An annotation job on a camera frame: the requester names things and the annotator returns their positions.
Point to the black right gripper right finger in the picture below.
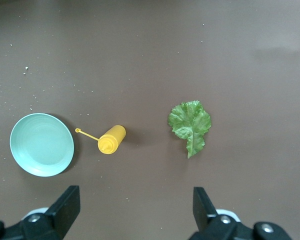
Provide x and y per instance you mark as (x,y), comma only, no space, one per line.
(215,225)

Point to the yellow mustard squeeze bottle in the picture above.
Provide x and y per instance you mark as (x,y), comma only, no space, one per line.
(112,138)

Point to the green lettuce leaf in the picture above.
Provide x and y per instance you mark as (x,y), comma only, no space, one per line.
(190,122)

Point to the brown table cloth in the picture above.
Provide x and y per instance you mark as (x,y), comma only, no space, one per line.
(150,50)

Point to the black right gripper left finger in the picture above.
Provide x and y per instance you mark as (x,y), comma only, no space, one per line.
(52,220)

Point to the pale green plate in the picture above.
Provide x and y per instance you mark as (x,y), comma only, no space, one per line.
(42,145)

